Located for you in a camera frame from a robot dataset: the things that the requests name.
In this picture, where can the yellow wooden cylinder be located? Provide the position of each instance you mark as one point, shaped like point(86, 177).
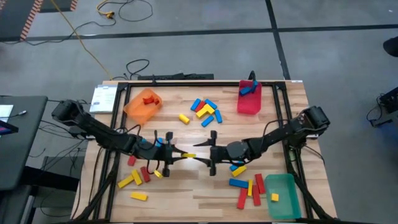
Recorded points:
point(184, 119)

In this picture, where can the green translucent plastic bin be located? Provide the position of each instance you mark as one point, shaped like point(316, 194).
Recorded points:
point(284, 202)

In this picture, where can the black desk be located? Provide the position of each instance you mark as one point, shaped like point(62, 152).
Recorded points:
point(18, 143)

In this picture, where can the dark tablet screen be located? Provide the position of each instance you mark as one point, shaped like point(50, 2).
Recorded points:
point(6, 128)

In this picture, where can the black round object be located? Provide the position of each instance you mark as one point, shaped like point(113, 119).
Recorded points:
point(391, 46)

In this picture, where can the black clamp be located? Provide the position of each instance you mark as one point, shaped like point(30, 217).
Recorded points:
point(252, 76)

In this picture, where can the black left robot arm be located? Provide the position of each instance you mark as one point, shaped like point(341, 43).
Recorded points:
point(93, 127)

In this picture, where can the white paper booklet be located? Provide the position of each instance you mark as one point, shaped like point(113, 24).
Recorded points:
point(103, 99)

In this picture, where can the black aluminium table frame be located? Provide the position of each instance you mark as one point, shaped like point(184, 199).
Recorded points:
point(199, 83)

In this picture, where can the pink-red translucent plastic bin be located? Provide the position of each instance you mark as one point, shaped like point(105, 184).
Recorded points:
point(249, 102)

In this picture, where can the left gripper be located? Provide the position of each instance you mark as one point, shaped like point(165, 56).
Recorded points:
point(158, 154)

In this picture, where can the red wooden block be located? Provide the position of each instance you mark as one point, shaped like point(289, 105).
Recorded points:
point(200, 107)
point(146, 100)
point(132, 160)
point(256, 195)
point(242, 198)
point(145, 174)
point(259, 183)
point(155, 101)

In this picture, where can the blue wooden block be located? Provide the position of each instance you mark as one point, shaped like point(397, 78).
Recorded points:
point(195, 104)
point(233, 168)
point(159, 142)
point(207, 121)
point(143, 141)
point(211, 104)
point(255, 86)
point(238, 183)
point(245, 91)
point(218, 116)

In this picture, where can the black power strip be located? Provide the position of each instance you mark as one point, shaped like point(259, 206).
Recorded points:
point(174, 76)

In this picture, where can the black mat striped edge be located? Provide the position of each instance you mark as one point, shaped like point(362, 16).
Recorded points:
point(59, 4)
point(15, 18)

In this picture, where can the yellow wooden cube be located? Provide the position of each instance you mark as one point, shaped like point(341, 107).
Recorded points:
point(275, 197)

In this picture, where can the orange translucent plastic bin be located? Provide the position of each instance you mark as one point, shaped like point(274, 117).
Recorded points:
point(140, 109)

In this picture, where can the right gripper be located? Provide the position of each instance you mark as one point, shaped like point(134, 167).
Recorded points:
point(220, 154)

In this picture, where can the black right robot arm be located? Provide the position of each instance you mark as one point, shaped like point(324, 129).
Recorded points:
point(280, 137)

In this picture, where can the yellow wooden block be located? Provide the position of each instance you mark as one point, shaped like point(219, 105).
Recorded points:
point(250, 187)
point(210, 109)
point(139, 196)
point(200, 114)
point(189, 155)
point(125, 181)
point(136, 177)
point(238, 171)

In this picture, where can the white paper sheet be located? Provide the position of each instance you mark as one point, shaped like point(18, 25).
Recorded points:
point(5, 112)

